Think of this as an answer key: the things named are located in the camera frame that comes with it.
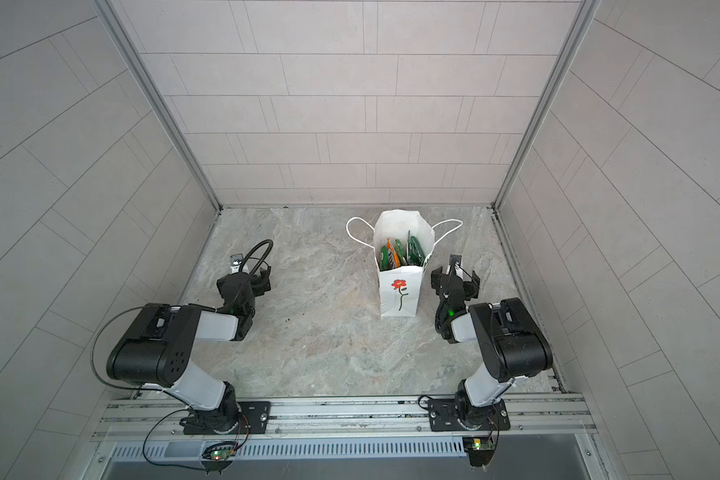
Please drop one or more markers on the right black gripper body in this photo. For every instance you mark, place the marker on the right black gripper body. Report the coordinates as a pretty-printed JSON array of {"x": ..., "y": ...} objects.
[{"x": 456, "y": 282}]

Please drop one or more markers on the green Fox's candy pack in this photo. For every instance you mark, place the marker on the green Fox's candy pack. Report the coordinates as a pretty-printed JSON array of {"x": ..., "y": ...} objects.
[{"x": 384, "y": 265}]

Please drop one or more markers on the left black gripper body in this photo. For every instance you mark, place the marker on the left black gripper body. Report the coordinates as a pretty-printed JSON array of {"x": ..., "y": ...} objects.
[{"x": 260, "y": 279}]

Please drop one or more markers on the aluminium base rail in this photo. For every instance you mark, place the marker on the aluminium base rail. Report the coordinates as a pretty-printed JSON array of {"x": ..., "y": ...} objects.
[{"x": 348, "y": 417}]

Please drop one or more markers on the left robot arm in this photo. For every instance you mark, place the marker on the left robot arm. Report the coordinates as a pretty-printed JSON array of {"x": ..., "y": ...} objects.
[{"x": 155, "y": 351}]

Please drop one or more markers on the dark green crisps bag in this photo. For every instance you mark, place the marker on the dark green crisps bag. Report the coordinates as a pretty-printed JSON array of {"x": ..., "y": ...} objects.
[{"x": 416, "y": 255}]

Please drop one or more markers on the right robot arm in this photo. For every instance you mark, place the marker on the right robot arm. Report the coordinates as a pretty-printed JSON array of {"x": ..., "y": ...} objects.
[{"x": 511, "y": 345}]

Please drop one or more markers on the white floral paper bag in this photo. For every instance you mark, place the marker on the white floral paper bag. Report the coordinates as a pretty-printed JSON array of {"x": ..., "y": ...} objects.
[{"x": 403, "y": 244}]

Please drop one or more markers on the left circuit board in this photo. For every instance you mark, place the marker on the left circuit board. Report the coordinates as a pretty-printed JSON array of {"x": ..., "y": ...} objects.
[{"x": 217, "y": 457}]

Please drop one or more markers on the orange Fox's candy pack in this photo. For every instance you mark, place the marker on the orange Fox's candy pack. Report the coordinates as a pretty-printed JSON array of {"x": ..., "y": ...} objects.
[{"x": 394, "y": 259}]

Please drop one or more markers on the right circuit board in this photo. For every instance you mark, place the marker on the right circuit board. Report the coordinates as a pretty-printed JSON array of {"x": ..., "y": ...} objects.
[{"x": 479, "y": 450}]

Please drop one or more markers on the circuit board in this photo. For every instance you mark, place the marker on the circuit board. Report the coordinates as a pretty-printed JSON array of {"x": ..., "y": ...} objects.
[
  {"x": 479, "y": 450},
  {"x": 217, "y": 457}
]

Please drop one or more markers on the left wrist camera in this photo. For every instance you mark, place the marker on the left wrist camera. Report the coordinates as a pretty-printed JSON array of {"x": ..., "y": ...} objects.
[{"x": 236, "y": 262}]

